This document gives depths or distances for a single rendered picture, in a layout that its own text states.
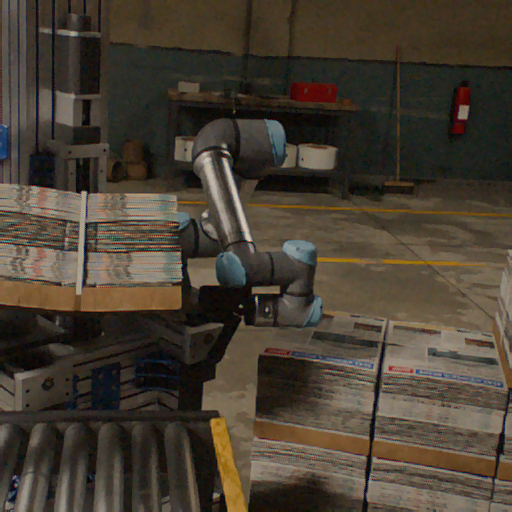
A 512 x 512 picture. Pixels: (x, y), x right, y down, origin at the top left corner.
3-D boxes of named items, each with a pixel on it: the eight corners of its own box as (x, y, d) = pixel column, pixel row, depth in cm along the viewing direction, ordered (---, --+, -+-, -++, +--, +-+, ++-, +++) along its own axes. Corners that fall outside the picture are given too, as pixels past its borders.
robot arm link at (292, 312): (317, 285, 185) (313, 320, 187) (270, 284, 183) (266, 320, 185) (325, 297, 177) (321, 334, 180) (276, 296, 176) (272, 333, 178)
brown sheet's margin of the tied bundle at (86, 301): (91, 314, 180) (92, 294, 181) (94, 310, 153) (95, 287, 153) (63, 313, 179) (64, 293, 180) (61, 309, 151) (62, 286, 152)
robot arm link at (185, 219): (141, 255, 236) (143, 209, 232) (186, 253, 240) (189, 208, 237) (151, 267, 225) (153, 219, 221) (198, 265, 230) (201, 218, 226)
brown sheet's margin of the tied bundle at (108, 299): (166, 312, 184) (165, 292, 184) (182, 308, 156) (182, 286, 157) (94, 314, 181) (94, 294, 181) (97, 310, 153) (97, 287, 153)
